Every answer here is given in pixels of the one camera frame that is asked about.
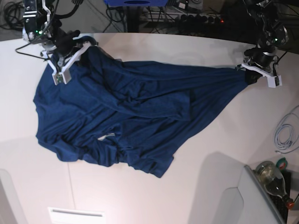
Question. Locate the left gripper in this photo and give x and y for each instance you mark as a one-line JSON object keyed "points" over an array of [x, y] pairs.
{"points": [[260, 57]]}

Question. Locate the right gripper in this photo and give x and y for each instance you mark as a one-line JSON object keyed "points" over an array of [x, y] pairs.
{"points": [[62, 42]]}

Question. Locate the dark blue t-shirt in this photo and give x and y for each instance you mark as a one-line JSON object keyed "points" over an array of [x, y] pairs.
{"points": [[136, 112]]}

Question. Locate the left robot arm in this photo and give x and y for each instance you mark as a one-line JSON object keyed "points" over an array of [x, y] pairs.
{"points": [[272, 31]]}

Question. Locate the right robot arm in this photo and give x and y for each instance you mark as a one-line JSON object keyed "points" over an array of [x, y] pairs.
{"points": [[42, 25]]}

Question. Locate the blue plastic bin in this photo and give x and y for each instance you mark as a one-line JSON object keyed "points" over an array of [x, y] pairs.
{"points": [[136, 3]]}

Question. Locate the black power strip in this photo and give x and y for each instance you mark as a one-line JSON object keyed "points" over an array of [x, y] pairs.
{"points": [[202, 18]]}

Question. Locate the green tape roll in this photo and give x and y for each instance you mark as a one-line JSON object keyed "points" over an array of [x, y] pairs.
{"points": [[282, 164]]}

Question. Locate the clear plastic bottle red cap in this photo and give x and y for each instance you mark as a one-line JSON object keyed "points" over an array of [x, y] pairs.
{"points": [[273, 182]]}

